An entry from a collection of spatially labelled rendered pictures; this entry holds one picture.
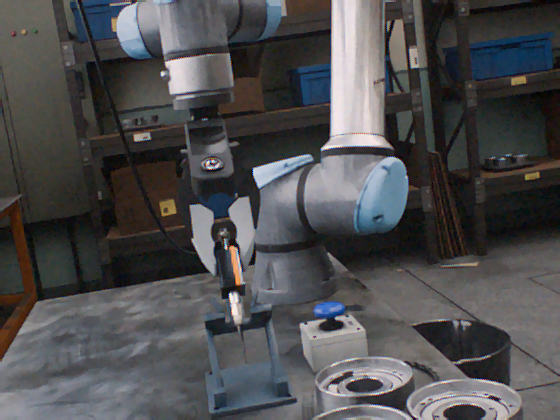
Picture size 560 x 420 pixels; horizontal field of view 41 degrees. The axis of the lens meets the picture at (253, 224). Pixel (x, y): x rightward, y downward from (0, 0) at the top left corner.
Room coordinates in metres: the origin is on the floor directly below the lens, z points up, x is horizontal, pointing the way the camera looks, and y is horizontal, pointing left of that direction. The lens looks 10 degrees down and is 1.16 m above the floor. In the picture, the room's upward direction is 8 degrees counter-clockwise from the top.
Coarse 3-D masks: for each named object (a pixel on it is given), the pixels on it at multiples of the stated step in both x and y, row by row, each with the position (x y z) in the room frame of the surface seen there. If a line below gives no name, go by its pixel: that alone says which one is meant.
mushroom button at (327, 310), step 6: (318, 306) 0.92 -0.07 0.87; (324, 306) 0.91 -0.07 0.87; (330, 306) 0.91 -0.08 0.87; (336, 306) 0.91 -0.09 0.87; (342, 306) 0.91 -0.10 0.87; (318, 312) 0.91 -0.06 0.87; (324, 312) 0.90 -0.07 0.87; (330, 312) 0.90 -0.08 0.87; (336, 312) 0.90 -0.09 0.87; (342, 312) 0.91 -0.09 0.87; (330, 318) 0.91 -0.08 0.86; (330, 324) 0.91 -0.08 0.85
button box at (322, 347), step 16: (320, 320) 0.95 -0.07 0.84; (336, 320) 0.93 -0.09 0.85; (352, 320) 0.93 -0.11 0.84; (304, 336) 0.93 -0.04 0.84; (320, 336) 0.89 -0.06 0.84; (336, 336) 0.89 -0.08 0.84; (352, 336) 0.89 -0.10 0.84; (304, 352) 0.94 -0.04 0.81; (320, 352) 0.88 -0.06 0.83; (336, 352) 0.88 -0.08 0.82; (352, 352) 0.89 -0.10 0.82; (320, 368) 0.88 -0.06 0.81
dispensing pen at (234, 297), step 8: (224, 232) 0.89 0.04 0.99; (224, 240) 0.89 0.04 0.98; (224, 248) 0.88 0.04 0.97; (216, 256) 0.86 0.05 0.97; (224, 256) 0.86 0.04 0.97; (224, 264) 0.85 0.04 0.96; (232, 264) 0.85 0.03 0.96; (224, 272) 0.85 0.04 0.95; (232, 272) 0.85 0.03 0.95; (224, 280) 0.84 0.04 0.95; (232, 280) 0.84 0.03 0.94; (224, 288) 0.84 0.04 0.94; (232, 288) 0.84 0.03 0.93; (224, 296) 0.86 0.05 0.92; (232, 296) 0.84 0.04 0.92; (232, 304) 0.84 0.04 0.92; (240, 304) 0.84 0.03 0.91; (232, 312) 0.84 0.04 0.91; (240, 312) 0.83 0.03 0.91; (240, 320) 0.83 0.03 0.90; (240, 328) 0.83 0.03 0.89; (240, 336) 0.82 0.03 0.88
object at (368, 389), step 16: (336, 368) 0.80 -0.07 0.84; (352, 368) 0.81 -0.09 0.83; (368, 368) 0.80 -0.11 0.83; (384, 368) 0.80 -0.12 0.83; (400, 368) 0.78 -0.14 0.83; (320, 384) 0.78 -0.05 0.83; (352, 384) 0.78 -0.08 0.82; (368, 384) 0.78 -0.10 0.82; (384, 384) 0.75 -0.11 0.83; (400, 384) 0.72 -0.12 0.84; (320, 400) 0.74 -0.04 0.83; (336, 400) 0.72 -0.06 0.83; (352, 400) 0.71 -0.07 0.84; (368, 400) 0.71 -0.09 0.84; (384, 400) 0.71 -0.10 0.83; (400, 400) 0.72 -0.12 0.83
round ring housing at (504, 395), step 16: (432, 384) 0.71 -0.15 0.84; (448, 384) 0.71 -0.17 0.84; (464, 384) 0.71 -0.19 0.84; (480, 384) 0.70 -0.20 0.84; (496, 384) 0.69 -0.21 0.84; (416, 400) 0.70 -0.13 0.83; (432, 400) 0.70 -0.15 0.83; (464, 400) 0.69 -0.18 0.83; (496, 400) 0.69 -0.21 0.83; (512, 400) 0.67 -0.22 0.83; (416, 416) 0.65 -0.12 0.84; (448, 416) 0.68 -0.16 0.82; (464, 416) 0.68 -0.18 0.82; (480, 416) 0.67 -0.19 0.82; (512, 416) 0.62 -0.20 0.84
